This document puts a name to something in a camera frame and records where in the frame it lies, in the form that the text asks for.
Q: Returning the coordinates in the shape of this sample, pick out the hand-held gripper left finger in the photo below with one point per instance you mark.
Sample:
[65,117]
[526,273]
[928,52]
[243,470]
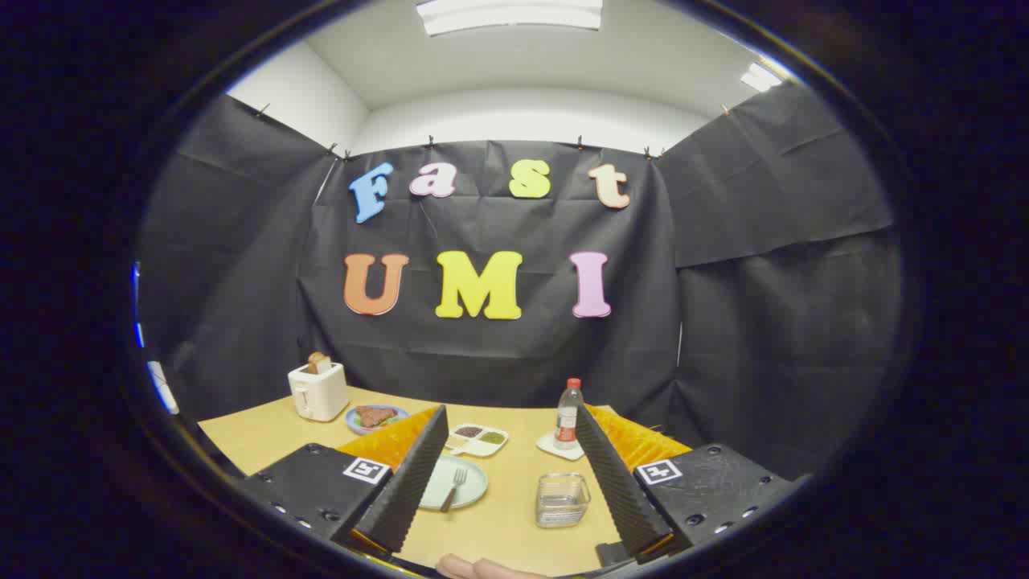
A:
[402,498]

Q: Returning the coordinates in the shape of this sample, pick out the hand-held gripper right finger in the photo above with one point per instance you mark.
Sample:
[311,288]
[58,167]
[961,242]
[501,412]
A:
[619,490]

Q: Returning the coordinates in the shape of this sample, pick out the light green round plate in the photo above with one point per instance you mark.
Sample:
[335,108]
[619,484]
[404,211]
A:
[476,482]

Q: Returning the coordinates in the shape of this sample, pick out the white square coaster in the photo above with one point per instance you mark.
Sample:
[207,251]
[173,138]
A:
[547,447]

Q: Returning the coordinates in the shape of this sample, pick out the brown steak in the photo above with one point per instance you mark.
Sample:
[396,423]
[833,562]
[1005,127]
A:
[375,416]

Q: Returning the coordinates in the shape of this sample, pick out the clear red-capped water bottle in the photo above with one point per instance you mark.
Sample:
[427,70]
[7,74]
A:
[567,414]

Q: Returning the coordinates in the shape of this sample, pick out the dark red beans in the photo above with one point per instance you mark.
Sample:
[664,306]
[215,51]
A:
[468,432]

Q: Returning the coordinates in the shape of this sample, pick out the white divided dish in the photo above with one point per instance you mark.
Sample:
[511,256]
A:
[482,449]

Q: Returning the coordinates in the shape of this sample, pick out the blue oval plate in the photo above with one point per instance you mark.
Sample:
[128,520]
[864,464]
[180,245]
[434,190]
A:
[351,418]

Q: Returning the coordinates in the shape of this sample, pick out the green mung beans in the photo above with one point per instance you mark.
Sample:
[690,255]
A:
[491,437]

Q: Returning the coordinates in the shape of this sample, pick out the white toaster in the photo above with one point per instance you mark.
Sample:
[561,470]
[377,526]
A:
[320,394]

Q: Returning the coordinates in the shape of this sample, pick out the black backdrop cloth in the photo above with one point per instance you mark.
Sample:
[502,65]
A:
[482,362]

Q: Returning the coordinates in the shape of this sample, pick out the brown toast slice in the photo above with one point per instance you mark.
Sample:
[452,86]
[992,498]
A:
[318,363]

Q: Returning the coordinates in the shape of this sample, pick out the small ceiling light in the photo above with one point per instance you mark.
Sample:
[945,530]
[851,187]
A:
[760,78]

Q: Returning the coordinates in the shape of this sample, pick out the long ceiling light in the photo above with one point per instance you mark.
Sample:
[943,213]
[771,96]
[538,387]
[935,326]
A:
[506,16]

